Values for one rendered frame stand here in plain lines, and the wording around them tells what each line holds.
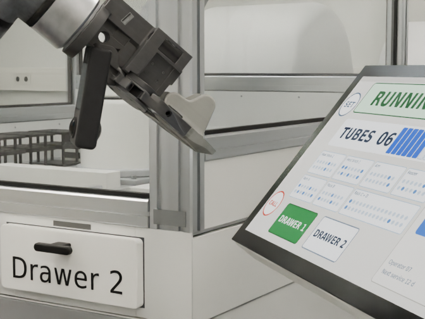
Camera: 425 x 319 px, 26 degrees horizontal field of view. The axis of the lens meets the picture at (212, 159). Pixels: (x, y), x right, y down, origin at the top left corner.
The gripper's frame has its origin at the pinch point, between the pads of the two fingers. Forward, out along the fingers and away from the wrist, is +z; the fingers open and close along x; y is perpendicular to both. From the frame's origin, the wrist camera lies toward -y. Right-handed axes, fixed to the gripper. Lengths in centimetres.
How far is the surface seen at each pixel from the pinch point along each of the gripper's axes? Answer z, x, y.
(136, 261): 12.5, 34.0, -15.7
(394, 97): 15.0, -1.4, 20.5
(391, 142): 15.0, -8.7, 14.0
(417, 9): 128, 297, 157
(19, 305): 7, 55, -34
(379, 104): 15.0, 0.9, 19.2
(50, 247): 2.2, 42.4, -22.5
